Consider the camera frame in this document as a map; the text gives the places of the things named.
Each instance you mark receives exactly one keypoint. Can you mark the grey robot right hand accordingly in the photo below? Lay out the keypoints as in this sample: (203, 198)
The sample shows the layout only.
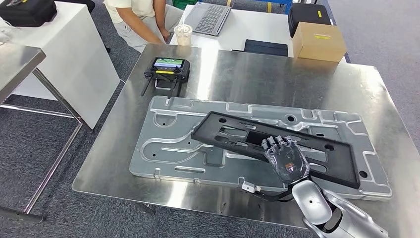
(288, 161)

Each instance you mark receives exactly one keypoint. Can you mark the black plastic plate frame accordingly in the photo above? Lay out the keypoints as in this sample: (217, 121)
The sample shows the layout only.
(341, 164)

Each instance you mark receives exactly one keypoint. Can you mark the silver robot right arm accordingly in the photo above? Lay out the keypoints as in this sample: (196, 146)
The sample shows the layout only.
(311, 203)

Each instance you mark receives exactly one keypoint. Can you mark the stainless steel workbench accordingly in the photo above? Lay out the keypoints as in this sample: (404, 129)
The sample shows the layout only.
(262, 78)

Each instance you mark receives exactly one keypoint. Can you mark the dark tablet sleeve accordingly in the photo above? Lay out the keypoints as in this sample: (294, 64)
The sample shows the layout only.
(265, 47)

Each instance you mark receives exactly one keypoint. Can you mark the stamped silver metal panel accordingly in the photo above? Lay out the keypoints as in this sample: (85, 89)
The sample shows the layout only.
(170, 157)

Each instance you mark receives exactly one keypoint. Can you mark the brown cardboard box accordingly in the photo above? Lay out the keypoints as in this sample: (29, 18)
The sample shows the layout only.
(318, 42)

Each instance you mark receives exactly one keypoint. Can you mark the black hard case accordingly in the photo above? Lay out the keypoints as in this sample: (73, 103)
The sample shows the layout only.
(308, 16)

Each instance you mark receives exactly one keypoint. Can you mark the black remote controller with screen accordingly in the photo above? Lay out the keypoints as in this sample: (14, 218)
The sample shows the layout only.
(169, 70)

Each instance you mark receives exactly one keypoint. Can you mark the clear plastic drink cup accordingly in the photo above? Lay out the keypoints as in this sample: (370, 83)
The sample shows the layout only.
(183, 36)

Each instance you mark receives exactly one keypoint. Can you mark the grey laptop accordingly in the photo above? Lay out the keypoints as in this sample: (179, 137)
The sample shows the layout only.
(210, 16)

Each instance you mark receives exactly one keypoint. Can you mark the green crate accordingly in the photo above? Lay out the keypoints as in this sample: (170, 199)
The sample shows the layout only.
(187, 4)

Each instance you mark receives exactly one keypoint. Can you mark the person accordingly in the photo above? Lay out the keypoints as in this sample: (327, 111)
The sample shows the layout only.
(137, 19)

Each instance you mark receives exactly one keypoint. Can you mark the white table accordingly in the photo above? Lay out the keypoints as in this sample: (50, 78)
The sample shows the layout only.
(65, 65)

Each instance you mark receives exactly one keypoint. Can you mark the stainless steel side table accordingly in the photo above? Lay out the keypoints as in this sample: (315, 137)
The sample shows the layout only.
(16, 62)

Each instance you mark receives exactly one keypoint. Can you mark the black fabric bag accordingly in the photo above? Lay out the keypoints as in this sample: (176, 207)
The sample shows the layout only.
(26, 13)

